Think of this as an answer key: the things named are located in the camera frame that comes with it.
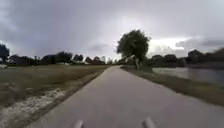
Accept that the row of dark trees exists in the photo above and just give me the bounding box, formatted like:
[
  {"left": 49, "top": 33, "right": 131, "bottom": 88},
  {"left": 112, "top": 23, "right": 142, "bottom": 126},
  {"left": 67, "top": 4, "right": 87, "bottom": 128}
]
[{"left": 146, "top": 47, "right": 224, "bottom": 70}]

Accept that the grey asphalt path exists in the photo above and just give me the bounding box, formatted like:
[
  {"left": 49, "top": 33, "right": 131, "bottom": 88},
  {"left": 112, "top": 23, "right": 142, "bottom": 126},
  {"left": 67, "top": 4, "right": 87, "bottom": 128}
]
[{"left": 28, "top": 65, "right": 224, "bottom": 128}]

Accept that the large dark tree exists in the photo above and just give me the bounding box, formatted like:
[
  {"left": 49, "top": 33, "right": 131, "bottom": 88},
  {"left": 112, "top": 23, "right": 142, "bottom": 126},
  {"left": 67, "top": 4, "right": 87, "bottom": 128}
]
[{"left": 116, "top": 29, "right": 151, "bottom": 70}]

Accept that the grass verge strip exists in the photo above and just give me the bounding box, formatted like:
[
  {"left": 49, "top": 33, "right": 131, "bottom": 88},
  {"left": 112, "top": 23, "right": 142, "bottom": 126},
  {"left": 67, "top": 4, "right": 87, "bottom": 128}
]
[{"left": 120, "top": 65, "right": 224, "bottom": 108}]

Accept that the pond water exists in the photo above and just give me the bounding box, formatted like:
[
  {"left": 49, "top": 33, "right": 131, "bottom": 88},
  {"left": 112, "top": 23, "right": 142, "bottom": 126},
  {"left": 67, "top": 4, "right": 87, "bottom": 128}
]
[{"left": 151, "top": 66, "right": 224, "bottom": 85}]

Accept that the grass field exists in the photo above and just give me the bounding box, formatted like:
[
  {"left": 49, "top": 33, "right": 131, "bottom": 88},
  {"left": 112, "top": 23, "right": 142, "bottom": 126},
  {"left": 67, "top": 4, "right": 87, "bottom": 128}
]
[{"left": 0, "top": 64, "right": 111, "bottom": 108}]

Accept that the row of distant trees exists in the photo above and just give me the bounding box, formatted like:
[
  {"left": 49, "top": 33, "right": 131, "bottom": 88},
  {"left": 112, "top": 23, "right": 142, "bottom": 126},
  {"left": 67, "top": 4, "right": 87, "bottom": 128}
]
[{"left": 0, "top": 43, "right": 118, "bottom": 67}]

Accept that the robot's own part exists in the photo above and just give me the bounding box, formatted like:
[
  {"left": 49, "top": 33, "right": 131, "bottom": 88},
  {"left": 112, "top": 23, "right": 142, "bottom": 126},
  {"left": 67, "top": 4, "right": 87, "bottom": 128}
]
[
  {"left": 143, "top": 117, "right": 157, "bottom": 128},
  {"left": 73, "top": 119, "right": 85, "bottom": 128}
]

